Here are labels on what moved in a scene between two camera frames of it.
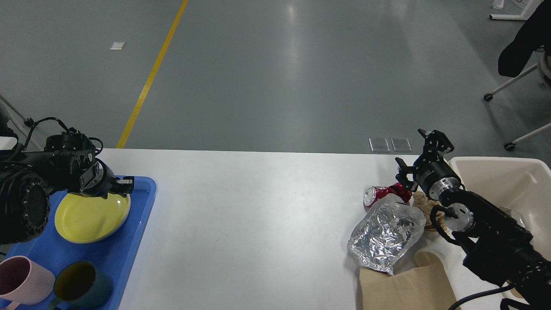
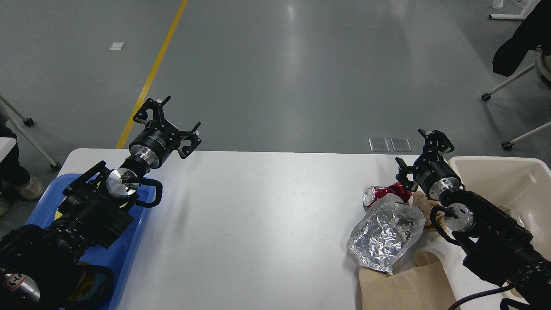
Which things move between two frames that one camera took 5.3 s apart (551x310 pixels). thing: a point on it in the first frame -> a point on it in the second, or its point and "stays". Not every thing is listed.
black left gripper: (98, 179) -> (158, 140)
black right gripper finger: (401, 176) stays
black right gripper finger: (436, 145) stays
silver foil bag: (391, 229) stays
